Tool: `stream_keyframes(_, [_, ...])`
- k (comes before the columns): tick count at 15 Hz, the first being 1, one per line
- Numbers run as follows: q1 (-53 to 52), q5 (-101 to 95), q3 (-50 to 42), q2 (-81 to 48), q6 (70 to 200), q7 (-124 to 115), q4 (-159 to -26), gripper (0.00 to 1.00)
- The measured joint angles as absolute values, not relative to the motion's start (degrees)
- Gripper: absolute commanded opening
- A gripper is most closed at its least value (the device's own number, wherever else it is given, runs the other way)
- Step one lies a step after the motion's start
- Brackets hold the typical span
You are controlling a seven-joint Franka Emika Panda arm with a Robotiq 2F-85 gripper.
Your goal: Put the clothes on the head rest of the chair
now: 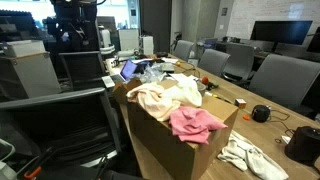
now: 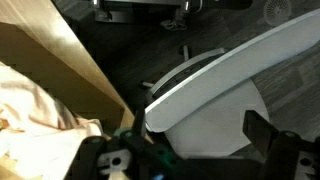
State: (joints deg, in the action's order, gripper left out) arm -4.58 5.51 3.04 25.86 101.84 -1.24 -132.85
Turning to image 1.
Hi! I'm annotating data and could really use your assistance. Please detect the small open cardboard box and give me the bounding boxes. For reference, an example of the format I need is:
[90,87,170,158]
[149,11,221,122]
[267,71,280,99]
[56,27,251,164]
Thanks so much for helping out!
[113,78,142,104]

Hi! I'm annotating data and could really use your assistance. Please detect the black mesh office chair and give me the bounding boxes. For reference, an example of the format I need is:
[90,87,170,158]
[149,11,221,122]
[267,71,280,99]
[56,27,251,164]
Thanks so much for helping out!
[0,88,122,165]

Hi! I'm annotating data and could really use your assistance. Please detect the pale green cloth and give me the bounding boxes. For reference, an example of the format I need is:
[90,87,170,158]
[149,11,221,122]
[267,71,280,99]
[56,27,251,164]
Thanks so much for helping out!
[162,79,202,107]

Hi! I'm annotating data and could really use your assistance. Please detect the black monitor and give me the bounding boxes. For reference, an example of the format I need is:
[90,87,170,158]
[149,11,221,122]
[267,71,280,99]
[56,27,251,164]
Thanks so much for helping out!
[250,21,312,45]

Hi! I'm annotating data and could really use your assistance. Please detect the grey chair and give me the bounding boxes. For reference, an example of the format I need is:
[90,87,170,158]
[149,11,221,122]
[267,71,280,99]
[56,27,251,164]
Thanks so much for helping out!
[198,49,230,77]
[173,40,194,61]
[223,43,254,81]
[249,54,320,110]

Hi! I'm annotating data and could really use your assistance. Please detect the white towel on table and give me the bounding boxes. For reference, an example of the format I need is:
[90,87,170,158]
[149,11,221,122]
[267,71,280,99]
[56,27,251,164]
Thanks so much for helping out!
[217,130,289,180]

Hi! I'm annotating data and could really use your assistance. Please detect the pink cloth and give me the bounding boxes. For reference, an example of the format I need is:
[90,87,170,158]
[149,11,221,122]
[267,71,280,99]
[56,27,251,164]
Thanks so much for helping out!
[169,106,227,144]

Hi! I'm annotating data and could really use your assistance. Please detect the black round speaker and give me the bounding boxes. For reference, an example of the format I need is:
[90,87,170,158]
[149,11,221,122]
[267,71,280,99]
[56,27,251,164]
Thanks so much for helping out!
[251,105,271,123]

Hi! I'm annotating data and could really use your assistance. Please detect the open laptop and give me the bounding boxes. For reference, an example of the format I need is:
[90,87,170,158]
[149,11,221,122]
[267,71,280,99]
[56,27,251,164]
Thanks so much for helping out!
[102,60,137,88]

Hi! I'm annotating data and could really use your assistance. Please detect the grey chair nearest right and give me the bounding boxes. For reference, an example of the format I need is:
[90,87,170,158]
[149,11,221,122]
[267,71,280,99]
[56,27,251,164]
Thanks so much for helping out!
[249,54,320,110]

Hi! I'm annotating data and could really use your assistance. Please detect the rubik's cube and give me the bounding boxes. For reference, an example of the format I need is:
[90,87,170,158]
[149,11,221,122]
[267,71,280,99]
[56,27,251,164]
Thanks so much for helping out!
[235,99,247,109]

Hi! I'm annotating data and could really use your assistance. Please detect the black bag on table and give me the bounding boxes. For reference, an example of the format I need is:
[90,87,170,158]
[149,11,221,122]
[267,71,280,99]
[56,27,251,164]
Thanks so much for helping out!
[285,126,320,166]

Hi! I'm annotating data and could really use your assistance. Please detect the peach cloth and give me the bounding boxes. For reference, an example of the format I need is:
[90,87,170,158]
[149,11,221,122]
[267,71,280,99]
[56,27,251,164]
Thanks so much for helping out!
[126,83,181,122]

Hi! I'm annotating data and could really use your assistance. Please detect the clear plastic bags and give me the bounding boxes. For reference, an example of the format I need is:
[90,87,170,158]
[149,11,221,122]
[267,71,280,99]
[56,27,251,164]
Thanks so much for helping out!
[134,63,166,83]

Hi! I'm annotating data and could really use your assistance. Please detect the grey chair far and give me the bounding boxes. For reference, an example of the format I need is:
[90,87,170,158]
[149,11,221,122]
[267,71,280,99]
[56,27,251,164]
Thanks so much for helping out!
[173,40,194,61]

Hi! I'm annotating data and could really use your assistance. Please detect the large cardboard box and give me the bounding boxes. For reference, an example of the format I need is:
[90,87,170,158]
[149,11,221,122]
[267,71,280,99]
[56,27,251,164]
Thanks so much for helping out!
[127,80,238,180]

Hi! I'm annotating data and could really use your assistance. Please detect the orange handled clamp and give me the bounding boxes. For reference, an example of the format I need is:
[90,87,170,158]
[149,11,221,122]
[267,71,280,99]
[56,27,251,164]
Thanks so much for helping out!
[23,150,55,180]

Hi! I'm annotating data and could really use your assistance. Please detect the grey cabinet with white box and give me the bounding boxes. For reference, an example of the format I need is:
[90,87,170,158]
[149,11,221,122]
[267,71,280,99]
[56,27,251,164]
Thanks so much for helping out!
[0,40,61,99]

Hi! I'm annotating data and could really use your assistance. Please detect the red ball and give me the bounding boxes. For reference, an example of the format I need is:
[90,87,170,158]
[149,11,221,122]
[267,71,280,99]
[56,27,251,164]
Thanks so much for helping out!
[201,77,209,85]

